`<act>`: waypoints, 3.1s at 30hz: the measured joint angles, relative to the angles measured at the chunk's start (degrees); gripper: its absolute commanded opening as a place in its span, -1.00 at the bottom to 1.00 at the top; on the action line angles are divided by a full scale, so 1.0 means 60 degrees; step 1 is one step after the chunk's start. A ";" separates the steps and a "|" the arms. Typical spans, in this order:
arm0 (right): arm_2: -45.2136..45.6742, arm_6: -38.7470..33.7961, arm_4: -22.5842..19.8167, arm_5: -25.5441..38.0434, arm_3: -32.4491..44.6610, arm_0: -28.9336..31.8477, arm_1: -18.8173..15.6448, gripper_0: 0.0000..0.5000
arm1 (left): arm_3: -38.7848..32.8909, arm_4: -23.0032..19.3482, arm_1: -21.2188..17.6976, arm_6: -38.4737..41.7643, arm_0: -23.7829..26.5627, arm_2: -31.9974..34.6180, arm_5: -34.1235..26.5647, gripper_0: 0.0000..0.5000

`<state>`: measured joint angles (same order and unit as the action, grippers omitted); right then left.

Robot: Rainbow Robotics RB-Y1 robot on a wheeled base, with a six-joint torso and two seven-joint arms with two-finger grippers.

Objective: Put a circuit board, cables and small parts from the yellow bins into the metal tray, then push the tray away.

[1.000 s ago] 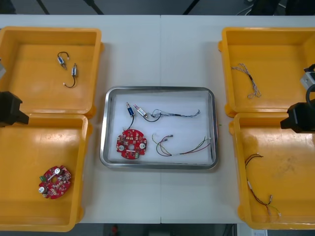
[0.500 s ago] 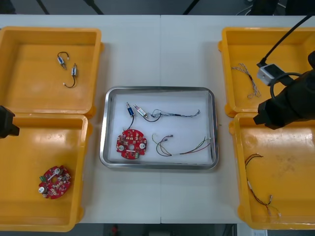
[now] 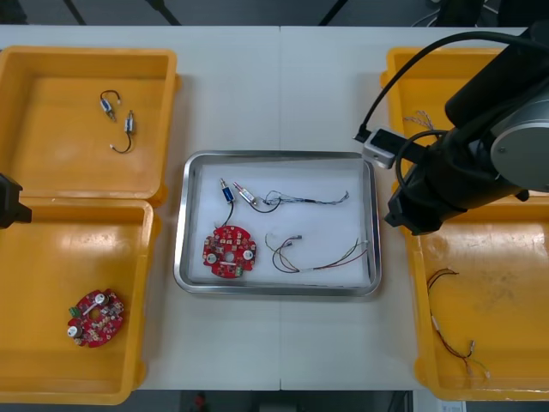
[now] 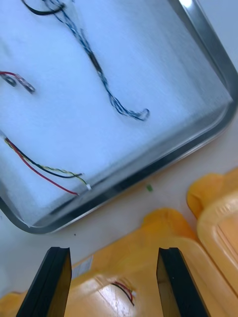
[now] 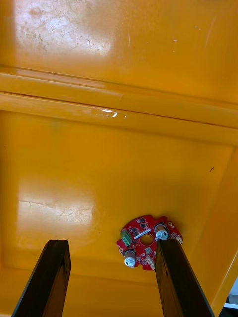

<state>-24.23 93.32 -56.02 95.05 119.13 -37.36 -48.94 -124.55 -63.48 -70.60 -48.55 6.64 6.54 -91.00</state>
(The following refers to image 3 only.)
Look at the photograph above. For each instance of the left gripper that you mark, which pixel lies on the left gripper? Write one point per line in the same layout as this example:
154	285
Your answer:
10	201

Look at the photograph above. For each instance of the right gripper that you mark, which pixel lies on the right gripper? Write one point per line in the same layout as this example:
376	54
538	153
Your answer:
424	201

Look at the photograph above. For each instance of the small solenoid white label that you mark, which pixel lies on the small solenoid white label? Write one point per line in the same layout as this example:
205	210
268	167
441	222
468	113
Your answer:
246	196

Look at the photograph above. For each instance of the small solenoid blue label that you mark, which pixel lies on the small solenoid blue label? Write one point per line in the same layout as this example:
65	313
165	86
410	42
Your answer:
106	106
227	195
129	125

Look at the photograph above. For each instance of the round red circuit board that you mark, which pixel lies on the round red circuit board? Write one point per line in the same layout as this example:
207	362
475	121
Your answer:
223	244
107	326

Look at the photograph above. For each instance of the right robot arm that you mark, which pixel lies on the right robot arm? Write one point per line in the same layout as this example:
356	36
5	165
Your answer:
514	137

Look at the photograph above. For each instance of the yellow-orange plastic bin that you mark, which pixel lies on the yellow-orange plastic bin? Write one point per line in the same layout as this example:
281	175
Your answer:
412	68
43	266
64	163
493	309

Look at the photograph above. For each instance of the steel tray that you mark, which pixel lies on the steel tray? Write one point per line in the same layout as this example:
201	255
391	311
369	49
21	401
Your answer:
180	257

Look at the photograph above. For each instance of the black stand leg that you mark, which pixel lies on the black stand leg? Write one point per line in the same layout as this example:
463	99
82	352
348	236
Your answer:
332	13
165	13
75	12

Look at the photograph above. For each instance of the dark robot torso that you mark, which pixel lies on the dark robot torso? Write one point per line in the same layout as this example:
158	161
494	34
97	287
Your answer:
279	403

